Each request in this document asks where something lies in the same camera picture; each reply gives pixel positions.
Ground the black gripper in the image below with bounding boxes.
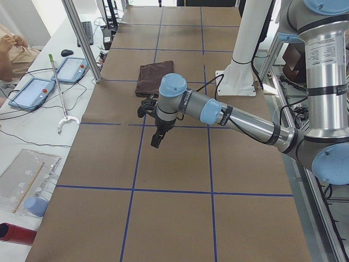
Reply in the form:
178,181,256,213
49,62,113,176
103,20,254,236
151,118,175,148

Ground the brown t-shirt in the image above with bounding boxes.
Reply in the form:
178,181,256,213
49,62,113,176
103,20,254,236
135,60,174,98

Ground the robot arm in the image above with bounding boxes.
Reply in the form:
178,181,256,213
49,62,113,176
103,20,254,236
146,1,348,185

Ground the reacher grabber tool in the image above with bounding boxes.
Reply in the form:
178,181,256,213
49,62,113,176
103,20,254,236
49,53,80,134

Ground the teach pendant far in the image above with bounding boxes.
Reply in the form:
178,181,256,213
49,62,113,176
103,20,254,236
57,57,88,84

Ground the teach pendant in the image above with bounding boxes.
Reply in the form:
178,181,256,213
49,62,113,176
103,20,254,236
57,57,88,84
8,78,56,111

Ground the wooden stick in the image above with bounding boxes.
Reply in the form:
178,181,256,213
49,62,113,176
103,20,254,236
12,162,45,213

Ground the black computer mouse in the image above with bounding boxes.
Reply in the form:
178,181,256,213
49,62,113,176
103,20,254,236
61,49,74,57

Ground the black keyboard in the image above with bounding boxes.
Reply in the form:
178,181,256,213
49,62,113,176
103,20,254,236
81,21,94,45

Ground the teach pendant near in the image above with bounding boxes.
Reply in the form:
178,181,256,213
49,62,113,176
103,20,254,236
8,78,56,111

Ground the blue plastic cup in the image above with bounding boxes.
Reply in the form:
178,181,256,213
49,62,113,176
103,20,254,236
25,196,49,217

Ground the clear plastic bag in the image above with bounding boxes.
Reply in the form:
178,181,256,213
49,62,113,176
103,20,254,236
1,149,61,217

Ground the person at desk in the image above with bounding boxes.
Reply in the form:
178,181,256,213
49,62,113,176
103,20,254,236
1,24,40,84

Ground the red cylinder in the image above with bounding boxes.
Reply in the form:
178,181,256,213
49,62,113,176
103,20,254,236
1,223,37,246

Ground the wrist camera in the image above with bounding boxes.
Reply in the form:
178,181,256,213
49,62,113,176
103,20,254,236
137,94,157,118

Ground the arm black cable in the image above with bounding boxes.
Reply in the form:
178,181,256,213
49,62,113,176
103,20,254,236
177,73,276,144

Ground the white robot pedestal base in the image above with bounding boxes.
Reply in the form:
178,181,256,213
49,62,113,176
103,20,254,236
216,0,274,97

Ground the aluminium frame post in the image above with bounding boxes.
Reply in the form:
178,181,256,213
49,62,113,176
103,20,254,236
62,0,102,83

